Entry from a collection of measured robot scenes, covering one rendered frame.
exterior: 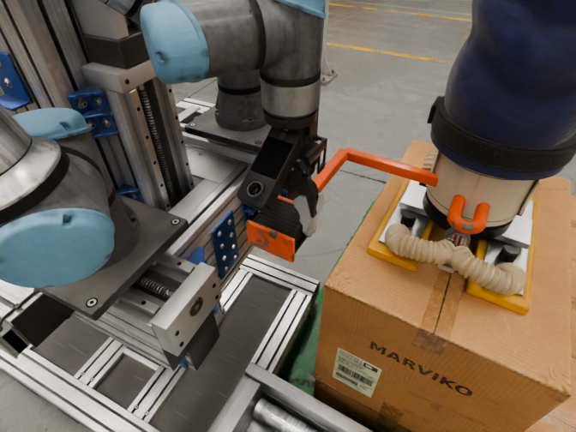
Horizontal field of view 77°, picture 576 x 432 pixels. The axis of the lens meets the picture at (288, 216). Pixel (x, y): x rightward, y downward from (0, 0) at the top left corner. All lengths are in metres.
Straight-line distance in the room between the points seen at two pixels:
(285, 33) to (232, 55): 0.06
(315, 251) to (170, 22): 1.71
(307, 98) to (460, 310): 0.46
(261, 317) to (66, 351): 0.74
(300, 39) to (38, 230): 0.32
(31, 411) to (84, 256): 1.44
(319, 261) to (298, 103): 1.55
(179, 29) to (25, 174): 0.20
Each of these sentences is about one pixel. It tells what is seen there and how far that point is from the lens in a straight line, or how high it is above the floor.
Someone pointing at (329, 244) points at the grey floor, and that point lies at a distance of 2.04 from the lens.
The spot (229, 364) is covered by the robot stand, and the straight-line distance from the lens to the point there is 1.43.
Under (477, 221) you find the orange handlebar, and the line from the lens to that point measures 0.66.
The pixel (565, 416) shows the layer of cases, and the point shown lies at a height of 0.54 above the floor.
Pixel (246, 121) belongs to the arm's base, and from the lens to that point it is 0.91.
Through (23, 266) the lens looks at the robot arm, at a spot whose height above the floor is 1.21.
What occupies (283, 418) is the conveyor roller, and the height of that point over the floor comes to 0.55.
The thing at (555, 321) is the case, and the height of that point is 0.95.
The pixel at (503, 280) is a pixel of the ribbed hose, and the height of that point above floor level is 1.03.
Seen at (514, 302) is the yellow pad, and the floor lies 0.96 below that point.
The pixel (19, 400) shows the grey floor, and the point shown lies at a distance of 1.90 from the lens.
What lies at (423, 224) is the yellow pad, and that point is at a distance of 0.80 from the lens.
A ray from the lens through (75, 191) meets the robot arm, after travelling 0.44.
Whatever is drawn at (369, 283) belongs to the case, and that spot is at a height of 0.95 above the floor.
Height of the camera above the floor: 1.49
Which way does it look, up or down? 43 degrees down
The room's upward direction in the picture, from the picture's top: straight up
